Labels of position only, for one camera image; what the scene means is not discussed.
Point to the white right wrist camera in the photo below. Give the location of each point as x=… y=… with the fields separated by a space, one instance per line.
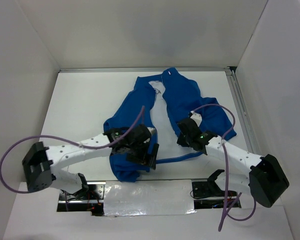
x=196 y=117

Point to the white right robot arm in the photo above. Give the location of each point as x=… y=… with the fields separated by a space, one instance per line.
x=262 y=177

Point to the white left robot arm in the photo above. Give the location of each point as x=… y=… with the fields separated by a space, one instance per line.
x=44 y=166

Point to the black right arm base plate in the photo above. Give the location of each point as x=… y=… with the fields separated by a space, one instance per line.
x=205 y=189

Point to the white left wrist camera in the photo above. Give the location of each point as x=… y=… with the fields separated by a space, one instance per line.
x=152 y=130

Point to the blue jacket white lining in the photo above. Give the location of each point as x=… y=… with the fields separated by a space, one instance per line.
x=168 y=98

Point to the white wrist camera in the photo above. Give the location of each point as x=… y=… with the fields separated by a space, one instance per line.
x=152 y=130
x=196 y=117

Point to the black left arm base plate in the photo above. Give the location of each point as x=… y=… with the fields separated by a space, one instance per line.
x=96 y=191

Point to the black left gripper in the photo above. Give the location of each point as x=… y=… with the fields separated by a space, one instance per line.
x=145 y=158

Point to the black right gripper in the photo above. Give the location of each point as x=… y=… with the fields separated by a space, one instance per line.
x=181 y=141

